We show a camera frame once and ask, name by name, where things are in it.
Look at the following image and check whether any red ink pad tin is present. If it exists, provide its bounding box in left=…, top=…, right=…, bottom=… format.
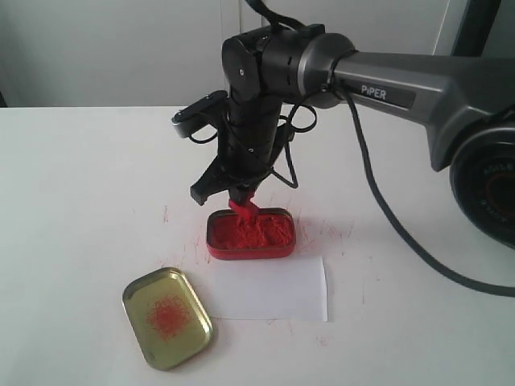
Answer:
left=206, top=207, right=296, bottom=261

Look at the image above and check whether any gold tin lid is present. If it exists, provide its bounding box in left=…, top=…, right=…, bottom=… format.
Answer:
left=122, top=267, right=214, bottom=371

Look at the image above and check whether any red stamp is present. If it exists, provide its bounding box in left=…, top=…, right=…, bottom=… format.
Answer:
left=229, top=196, right=259, bottom=222

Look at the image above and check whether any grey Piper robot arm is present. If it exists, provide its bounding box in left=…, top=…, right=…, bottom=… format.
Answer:
left=191, top=25, right=514, bottom=246

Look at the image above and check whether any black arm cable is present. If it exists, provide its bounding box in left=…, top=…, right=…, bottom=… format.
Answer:
left=241, top=0, right=515, bottom=297

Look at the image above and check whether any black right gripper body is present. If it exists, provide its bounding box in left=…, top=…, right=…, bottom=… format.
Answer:
left=208, top=92, right=284, bottom=193

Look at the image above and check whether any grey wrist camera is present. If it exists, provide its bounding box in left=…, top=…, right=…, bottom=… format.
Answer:
left=171, top=90, right=228, bottom=138

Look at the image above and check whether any dark vertical post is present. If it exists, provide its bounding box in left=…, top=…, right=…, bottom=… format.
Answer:
left=451, top=0, right=501, bottom=57

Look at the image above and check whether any white paper sheet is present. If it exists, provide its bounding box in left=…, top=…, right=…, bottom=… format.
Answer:
left=201, top=256, right=328, bottom=322

